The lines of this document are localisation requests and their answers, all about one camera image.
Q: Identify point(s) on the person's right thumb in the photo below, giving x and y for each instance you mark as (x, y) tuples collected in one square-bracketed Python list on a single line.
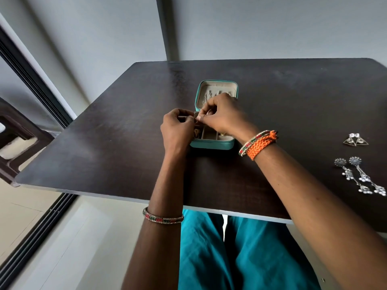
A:
[(207, 118)]

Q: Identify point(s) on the small gold earring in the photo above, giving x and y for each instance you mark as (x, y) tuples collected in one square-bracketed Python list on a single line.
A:
[(198, 132)]

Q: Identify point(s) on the black sliding door frame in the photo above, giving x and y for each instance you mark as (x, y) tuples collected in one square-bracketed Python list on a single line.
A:
[(33, 81)]

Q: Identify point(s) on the person's left hand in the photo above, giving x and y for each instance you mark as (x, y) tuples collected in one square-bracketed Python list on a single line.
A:
[(175, 132)]

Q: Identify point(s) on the person's left thumb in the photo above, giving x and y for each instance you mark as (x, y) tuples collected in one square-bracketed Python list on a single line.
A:
[(186, 118)]

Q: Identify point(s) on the red green beaded bangle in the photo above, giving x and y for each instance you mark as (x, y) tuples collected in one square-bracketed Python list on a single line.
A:
[(163, 219), (251, 143)]

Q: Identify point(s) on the long silver dangle earring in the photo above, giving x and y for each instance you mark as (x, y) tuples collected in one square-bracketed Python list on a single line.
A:
[(364, 177), (347, 172)]

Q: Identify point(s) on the person's right hand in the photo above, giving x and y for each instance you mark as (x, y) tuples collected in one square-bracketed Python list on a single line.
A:
[(226, 117)]

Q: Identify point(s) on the person's right forearm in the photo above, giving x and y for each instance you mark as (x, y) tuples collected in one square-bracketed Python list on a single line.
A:
[(317, 214)]

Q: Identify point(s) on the person's left forearm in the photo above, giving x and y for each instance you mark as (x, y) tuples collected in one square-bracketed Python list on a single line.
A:
[(157, 226)]

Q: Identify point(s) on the teal jewelry box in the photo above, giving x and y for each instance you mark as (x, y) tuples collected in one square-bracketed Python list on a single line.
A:
[(214, 141)]

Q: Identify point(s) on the dark brown plastic chair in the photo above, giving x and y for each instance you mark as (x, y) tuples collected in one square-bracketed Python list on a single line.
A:
[(21, 141)]

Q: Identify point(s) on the silver triangular earring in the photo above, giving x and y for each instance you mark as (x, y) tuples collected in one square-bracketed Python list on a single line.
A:
[(350, 141), (362, 141)]

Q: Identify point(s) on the teal trousers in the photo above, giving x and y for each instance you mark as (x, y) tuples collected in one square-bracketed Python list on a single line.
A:
[(254, 256)]

